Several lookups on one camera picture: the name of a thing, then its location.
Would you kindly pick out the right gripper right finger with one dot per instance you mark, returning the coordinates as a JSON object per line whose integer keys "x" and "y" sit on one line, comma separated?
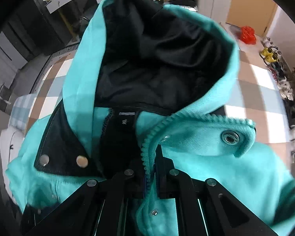
{"x": 204, "y": 207}

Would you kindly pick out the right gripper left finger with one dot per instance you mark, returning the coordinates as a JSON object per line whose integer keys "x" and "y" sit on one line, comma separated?
{"x": 96, "y": 208}

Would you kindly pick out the teal hooded zip jacket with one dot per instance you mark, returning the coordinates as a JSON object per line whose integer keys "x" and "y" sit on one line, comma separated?
{"x": 145, "y": 76}

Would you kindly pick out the plaid checkered bed sheet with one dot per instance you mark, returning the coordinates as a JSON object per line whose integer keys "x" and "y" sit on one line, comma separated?
{"x": 255, "y": 96}

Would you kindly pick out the yellow shoes on floor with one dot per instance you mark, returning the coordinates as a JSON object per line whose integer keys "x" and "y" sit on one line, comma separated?
{"x": 270, "y": 55}

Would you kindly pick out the orange plastic bag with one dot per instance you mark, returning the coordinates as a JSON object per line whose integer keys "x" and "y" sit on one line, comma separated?
{"x": 247, "y": 35}

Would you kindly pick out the black tall wardrobe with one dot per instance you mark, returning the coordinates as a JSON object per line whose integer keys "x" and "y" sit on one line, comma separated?
{"x": 32, "y": 30}

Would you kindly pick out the black duffel bag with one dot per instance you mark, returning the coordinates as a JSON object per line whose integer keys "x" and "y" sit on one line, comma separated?
{"x": 85, "y": 19}

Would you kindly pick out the wooden door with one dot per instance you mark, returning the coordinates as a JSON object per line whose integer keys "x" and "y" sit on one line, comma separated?
{"x": 257, "y": 14}

